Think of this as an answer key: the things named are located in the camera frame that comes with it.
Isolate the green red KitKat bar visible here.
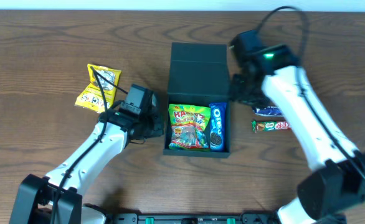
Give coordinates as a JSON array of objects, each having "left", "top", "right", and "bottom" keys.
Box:
[{"left": 252, "top": 120, "right": 291, "bottom": 133}]

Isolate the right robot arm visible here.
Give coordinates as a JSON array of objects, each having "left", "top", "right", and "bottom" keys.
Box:
[{"left": 230, "top": 42, "right": 365, "bottom": 223}]

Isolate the purple Dairy Milk bar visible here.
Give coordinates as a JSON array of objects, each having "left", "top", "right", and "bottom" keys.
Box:
[{"left": 252, "top": 106, "right": 283, "bottom": 117}]

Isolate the Haribo gummy worms bag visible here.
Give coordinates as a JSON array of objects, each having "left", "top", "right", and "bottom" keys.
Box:
[{"left": 168, "top": 104, "right": 211, "bottom": 151}]

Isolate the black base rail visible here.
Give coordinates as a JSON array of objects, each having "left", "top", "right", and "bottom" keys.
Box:
[{"left": 111, "top": 212, "right": 280, "bottom": 224}]

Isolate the dark green hinged box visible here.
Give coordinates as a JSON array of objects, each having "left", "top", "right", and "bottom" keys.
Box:
[{"left": 163, "top": 42, "right": 231, "bottom": 159}]

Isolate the blue Oreo cookie pack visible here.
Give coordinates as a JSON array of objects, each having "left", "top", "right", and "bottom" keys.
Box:
[{"left": 209, "top": 102, "right": 227, "bottom": 151}]

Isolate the yellow snack bag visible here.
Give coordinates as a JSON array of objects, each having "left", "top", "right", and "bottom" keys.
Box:
[{"left": 75, "top": 63, "right": 122, "bottom": 113}]

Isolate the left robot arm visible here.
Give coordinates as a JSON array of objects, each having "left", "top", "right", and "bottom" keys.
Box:
[{"left": 10, "top": 91, "right": 164, "bottom": 223}]

